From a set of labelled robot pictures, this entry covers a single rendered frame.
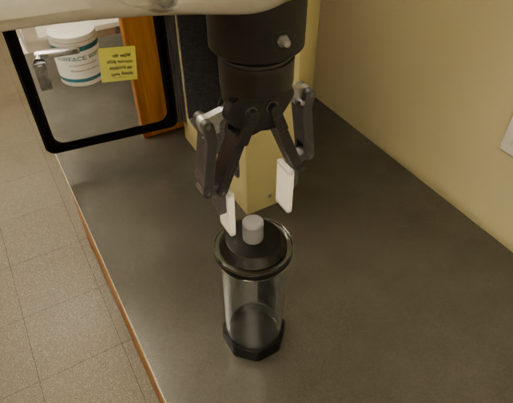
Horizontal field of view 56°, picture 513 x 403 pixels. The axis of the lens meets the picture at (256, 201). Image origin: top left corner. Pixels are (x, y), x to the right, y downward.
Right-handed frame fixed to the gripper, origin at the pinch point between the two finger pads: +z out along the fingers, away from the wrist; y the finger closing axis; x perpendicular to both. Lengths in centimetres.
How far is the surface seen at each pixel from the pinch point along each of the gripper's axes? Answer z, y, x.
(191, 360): 30.2, 11.6, -0.8
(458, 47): 0, -55, -19
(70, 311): 124, 32, -96
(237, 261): 6.9, 4.1, 2.3
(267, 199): 28.0, -17.0, -25.2
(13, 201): 125, 41, -175
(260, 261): 6.7, 1.7, 3.9
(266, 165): 18.8, -16.7, -25.2
